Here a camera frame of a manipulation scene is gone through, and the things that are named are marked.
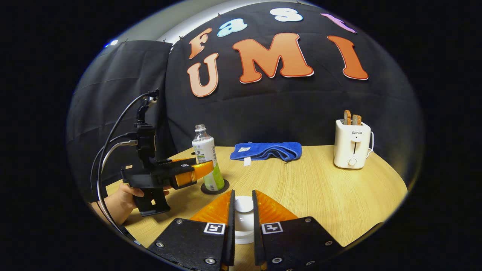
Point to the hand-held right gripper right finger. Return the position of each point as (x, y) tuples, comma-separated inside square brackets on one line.
[(257, 241)]

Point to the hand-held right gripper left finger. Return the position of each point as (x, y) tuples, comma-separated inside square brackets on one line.
[(230, 241)]

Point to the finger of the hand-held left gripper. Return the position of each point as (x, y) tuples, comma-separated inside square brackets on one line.
[(188, 176), (186, 163)]

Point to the clear water bottle green label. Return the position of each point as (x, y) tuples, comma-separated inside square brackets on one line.
[(205, 148)]

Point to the white teacup lid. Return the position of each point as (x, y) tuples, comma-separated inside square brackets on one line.
[(244, 205)]

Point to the dark round coaster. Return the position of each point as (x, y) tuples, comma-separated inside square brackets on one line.
[(225, 186)]

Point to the blue towel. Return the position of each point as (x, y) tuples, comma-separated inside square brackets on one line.
[(271, 150)]

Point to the black backdrop cloth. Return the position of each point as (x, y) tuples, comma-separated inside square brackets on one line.
[(282, 109)]

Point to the white toaster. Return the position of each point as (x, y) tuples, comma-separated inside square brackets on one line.
[(352, 146)]

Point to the white ceiling light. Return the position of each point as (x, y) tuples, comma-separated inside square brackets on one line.
[(112, 43)]

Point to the brown toast slice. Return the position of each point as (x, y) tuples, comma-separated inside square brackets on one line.
[(347, 117), (357, 120)]

